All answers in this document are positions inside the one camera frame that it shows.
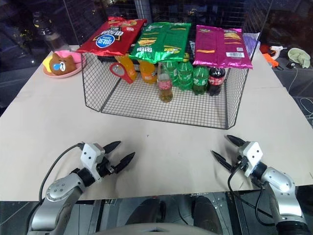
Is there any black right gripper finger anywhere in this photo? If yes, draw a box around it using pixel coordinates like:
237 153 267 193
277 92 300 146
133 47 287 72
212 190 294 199
226 135 246 153
211 150 232 173

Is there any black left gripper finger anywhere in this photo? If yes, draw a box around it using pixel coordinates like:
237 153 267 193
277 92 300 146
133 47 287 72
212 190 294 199
114 151 136 173
102 141 122 156

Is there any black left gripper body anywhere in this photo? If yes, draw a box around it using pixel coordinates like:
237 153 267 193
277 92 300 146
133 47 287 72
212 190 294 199
96 153 117 178

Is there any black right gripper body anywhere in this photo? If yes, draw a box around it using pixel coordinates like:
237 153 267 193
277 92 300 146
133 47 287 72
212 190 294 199
230 147 248 173

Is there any dark cola plastic bottle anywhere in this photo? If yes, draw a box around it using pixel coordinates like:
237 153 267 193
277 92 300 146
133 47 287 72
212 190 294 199
207 66 226 97

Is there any green soda bottle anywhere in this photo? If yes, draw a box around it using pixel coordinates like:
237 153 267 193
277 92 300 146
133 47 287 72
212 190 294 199
192 65 210 96
166 60 179 87
177 61 195 92

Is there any glass cola bottle red label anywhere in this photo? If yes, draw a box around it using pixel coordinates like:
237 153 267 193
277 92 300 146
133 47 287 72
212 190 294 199
156 62 174 103

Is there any orange soda bottle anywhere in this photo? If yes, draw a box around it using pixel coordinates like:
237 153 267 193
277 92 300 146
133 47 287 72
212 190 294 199
114 55 137 83
139 60 158 85

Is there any grey robot body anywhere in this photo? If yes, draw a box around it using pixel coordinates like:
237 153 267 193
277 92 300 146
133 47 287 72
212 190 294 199
101 221 215 235

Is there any pink plate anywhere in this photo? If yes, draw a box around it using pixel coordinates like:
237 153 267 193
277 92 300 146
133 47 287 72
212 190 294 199
43 50 87 79

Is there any orange tool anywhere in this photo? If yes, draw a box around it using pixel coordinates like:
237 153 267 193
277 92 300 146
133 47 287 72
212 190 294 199
263 53 280 68

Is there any brown bear plush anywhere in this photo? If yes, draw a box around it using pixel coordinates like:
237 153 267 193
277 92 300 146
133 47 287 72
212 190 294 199
49 53 77 74

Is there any magenta chip bag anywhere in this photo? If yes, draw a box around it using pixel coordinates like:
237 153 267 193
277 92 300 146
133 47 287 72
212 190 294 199
192 24 253 70

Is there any purple packet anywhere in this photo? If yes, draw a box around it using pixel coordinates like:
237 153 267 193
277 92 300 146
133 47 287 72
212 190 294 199
241 32 261 60

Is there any white glue gun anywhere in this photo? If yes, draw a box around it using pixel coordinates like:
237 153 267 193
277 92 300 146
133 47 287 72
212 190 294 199
268 45 287 60

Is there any pale green cloth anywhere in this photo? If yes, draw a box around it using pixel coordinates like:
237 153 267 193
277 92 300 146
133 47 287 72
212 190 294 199
287 47 312 70

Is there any red chip bag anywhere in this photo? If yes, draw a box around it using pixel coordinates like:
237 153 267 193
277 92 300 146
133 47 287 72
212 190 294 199
76 16 148 58

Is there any green chip bag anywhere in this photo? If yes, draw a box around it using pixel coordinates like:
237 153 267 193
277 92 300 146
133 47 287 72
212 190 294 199
128 22 192 64

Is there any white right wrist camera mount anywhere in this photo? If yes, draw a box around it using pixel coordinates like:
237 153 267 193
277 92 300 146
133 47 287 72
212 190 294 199
241 141 264 177

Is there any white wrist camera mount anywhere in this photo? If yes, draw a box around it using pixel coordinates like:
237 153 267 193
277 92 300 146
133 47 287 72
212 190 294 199
241 141 264 177
80 143 106 182

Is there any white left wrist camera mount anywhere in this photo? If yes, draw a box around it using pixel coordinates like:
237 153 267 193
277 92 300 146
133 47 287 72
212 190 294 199
80 143 106 182

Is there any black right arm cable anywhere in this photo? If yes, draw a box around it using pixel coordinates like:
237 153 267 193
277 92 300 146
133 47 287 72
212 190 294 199
227 159 276 226

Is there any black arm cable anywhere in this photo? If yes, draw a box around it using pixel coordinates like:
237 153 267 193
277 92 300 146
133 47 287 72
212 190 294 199
38 143 85 204
227 159 276 226

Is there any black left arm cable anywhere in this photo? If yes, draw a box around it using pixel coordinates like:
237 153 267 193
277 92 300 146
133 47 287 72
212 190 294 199
38 143 85 204

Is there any black wire mesh rack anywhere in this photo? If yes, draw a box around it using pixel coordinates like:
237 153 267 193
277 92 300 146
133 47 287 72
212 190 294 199
81 50 260 130

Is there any white cable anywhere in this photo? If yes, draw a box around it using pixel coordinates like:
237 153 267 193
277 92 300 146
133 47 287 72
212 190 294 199
288 66 313 129

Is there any background wire grid panel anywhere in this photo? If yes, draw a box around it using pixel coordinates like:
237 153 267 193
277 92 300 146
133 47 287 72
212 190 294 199
135 0 271 35

